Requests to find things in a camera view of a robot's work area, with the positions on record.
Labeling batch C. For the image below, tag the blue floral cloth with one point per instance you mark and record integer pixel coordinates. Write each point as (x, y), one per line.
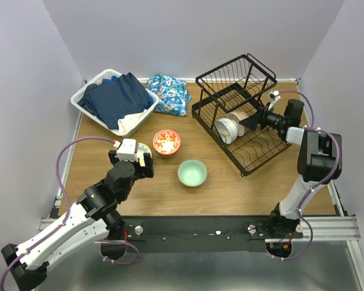
(172, 92)

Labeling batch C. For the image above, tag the white laundry basket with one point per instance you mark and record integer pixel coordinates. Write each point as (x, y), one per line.
(107, 74)

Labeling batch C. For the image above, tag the navy blue clothes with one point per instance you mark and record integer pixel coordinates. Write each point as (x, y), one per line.
(116, 98)

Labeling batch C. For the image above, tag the white cloth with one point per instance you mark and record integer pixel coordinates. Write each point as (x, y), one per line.
(127, 124)

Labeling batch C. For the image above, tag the black wire dish rack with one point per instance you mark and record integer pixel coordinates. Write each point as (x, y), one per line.
(236, 90)

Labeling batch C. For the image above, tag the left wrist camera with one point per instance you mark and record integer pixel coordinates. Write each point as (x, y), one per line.
(126, 150)

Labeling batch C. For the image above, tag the white ribbed bowl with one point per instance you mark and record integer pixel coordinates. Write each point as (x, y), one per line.
(227, 129)

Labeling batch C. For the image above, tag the aluminium frame rail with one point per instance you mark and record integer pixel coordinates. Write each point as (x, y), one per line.
(52, 228)

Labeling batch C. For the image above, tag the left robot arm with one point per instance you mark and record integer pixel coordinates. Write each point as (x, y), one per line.
(93, 217)

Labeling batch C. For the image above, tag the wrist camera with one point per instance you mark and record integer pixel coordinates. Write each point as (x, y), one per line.
(126, 150)
(274, 96)

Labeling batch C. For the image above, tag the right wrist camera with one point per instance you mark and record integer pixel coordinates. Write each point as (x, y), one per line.
(274, 96)

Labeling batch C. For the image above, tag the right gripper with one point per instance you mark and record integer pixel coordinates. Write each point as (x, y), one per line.
(252, 122)

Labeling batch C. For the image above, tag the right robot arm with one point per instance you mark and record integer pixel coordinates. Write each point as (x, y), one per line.
(319, 162)

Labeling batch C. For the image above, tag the beige bowl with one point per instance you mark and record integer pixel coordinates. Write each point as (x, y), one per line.
(237, 116)

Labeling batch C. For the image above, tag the orange white floral bowl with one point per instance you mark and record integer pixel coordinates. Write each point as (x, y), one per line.
(166, 141)

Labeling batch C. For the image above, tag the mint green bowl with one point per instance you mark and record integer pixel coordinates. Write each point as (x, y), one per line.
(192, 173)

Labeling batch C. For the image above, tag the yellow sun patterned bowl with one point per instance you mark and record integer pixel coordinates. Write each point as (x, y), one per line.
(142, 149)

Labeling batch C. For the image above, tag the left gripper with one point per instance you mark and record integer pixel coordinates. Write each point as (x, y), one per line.
(146, 171)

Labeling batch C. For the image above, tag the blue white patterned bowl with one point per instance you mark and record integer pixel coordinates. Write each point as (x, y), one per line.
(164, 153)

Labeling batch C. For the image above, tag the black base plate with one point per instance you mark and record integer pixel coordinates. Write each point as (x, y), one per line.
(179, 234)

